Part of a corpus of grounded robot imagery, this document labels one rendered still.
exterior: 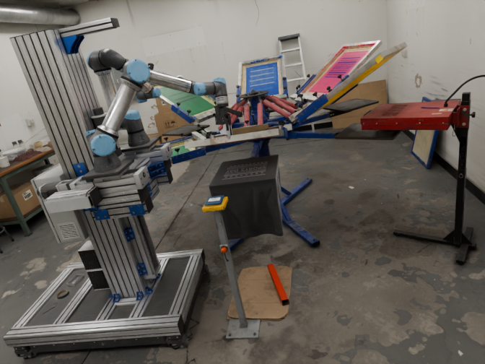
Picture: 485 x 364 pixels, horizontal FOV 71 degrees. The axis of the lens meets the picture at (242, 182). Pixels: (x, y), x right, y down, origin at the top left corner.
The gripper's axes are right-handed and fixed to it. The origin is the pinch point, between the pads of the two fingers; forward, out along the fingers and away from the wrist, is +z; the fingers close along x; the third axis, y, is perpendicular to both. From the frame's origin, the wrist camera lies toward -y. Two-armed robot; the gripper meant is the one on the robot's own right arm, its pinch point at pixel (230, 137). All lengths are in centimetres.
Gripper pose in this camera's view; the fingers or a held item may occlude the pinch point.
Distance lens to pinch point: 209.1
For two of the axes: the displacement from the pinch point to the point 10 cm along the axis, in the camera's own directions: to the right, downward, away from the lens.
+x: -1.8, 1.3, -9.8
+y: -9.7, 1.2, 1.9
